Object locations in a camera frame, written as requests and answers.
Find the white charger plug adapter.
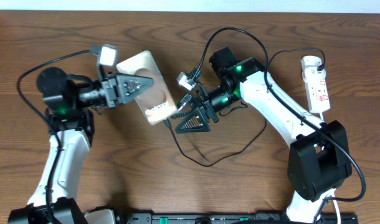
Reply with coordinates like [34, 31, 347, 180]
[302, 65, 326, 83]

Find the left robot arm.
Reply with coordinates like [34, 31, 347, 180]
[8, 67, 154, 223]

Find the white power strip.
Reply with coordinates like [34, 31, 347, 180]
[301, 55, 330, 113]

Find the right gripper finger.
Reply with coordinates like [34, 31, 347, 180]
[171, 93, 192, 119]
[174, 108, 211, 134]

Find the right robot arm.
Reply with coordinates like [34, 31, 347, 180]
[174, 47, 352, 223]

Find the black charging cable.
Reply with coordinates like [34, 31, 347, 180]
[163, 47, 326, 167]

